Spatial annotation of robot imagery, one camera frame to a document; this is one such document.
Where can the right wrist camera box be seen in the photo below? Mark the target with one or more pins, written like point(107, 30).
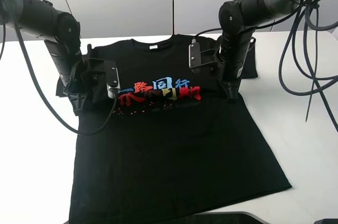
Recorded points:
point(202, 61)

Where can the dark object bottom right corner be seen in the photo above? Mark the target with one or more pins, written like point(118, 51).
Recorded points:
point(327, 221)

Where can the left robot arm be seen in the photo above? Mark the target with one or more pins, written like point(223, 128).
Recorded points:
point(61, 34)

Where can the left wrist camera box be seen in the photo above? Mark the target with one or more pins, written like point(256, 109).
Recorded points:
point(104, 71)

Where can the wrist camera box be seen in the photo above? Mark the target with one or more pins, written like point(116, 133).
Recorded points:
point(104, 71)
point(202, 61)

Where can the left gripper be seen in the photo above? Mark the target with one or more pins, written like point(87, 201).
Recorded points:
point(68, 59)

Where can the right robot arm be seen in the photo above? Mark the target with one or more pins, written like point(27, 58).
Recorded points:
point(239, 19)

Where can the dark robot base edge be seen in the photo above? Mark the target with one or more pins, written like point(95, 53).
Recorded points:
point(211, 217)

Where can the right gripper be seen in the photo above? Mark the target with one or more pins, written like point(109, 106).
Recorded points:
point(232, 55)

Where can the black printed t-shirt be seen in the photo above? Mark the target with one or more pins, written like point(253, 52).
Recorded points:
point(171, 144)

